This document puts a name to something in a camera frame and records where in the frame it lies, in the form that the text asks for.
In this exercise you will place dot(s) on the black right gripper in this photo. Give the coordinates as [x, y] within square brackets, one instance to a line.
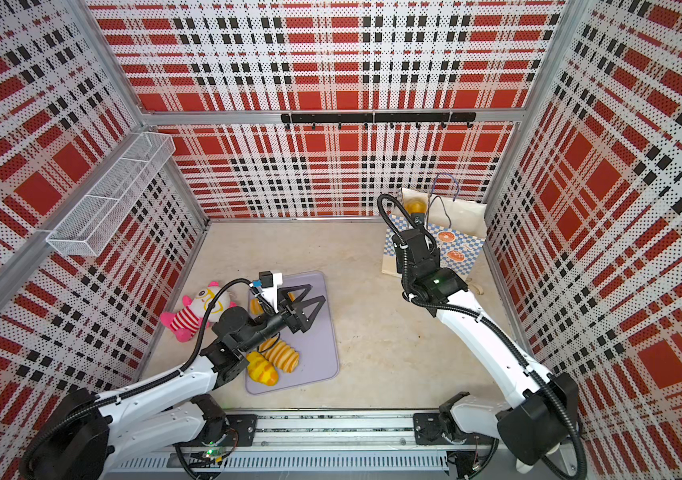
[435, 257]

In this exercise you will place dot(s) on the yellow orange striped bread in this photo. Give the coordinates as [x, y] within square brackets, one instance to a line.
[261, 370]

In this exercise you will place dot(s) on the steel tongs red handle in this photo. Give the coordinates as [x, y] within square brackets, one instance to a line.
[417, 220]

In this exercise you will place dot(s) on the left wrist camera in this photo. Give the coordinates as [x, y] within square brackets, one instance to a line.
[265, 290]

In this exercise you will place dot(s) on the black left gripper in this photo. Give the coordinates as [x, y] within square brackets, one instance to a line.
[298, 320]

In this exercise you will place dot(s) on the black wall hook rail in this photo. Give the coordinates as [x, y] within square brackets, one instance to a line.
[378, 117]

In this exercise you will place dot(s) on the ridged long bread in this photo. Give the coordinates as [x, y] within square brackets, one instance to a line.
[256, 308]
[280, 354]

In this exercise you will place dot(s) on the striped croissant bread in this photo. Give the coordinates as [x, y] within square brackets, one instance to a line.
[416, 207]

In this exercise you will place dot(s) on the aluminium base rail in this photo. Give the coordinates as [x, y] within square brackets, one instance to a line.
[334, 444]

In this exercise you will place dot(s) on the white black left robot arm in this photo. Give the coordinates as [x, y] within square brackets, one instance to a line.
[89, 433]

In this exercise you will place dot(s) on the blue checkered paper bag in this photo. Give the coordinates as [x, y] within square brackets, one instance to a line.
[457, 225]

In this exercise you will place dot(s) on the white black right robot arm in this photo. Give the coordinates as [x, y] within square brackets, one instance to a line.
[538, 419]

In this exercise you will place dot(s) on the white wire mesh basket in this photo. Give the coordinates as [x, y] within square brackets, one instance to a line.
[91, 224]

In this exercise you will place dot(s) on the pink striped plush toy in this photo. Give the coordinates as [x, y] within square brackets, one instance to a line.
[186, 322]

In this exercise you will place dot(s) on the lavender plastic tray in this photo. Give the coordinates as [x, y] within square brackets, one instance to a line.
[317, 348]

